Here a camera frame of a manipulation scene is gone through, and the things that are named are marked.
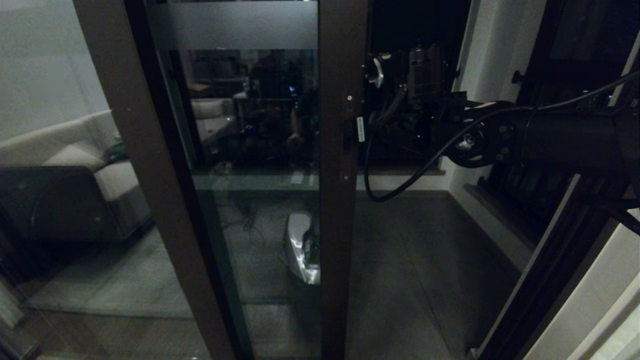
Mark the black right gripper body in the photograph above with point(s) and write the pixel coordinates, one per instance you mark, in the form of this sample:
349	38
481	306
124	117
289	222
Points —
405	127

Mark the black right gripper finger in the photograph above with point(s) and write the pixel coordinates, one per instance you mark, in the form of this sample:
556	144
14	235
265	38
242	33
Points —
349	135

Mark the sliding glass door brown frame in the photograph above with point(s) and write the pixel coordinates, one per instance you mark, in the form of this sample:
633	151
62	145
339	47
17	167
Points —
342	250

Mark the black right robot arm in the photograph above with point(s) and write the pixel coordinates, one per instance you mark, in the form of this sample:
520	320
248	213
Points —
575	140

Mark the long grey stone sill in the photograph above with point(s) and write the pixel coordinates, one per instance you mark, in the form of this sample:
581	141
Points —
400	171

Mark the fixed glass door panel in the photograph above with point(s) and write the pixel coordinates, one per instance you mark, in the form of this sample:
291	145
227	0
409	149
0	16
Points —
150	190

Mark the dark brown door jamb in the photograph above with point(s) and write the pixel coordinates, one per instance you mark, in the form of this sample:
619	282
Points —
550	300

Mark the dark green cloth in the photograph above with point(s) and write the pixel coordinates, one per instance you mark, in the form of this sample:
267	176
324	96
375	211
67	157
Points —
116	151

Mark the grey floor rug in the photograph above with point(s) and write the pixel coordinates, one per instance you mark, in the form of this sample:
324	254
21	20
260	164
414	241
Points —
120	280

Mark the light grey sofa cushion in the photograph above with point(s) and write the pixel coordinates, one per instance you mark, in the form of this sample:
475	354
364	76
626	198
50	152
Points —
75	156

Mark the light grey sofa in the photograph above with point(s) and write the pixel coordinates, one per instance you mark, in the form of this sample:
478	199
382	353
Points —
60	205

